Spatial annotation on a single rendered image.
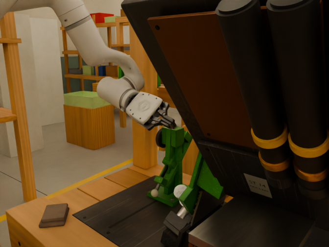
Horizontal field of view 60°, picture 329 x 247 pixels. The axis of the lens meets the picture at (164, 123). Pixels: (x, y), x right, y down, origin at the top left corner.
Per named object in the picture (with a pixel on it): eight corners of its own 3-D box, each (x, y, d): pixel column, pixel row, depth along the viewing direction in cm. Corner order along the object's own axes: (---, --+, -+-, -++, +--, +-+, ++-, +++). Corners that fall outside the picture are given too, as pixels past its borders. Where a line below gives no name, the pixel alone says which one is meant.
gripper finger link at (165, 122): (149, 121, 88) (165, 131, 84) (155, 113, 88) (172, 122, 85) (153, 126, 90) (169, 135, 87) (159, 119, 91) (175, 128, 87)
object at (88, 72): (134, 118, 619) (131, 6, 563) (65, 105, 761) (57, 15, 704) (150, 113, 662) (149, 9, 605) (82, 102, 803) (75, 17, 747)
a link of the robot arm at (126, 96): (114, 103, 93) (120, 107, 91) (131, 83, 95) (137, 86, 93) (125, 116, 100) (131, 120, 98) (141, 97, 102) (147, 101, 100)
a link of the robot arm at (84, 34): (99, 9, 97) (138, 85, 111) (59, 29, 90) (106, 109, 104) (111, 3, 90) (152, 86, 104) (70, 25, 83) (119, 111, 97)
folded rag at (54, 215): (64, 226, 91) (63, 218, 90) (38, 229, 90) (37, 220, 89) (69, 209, 100) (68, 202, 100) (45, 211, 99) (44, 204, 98)
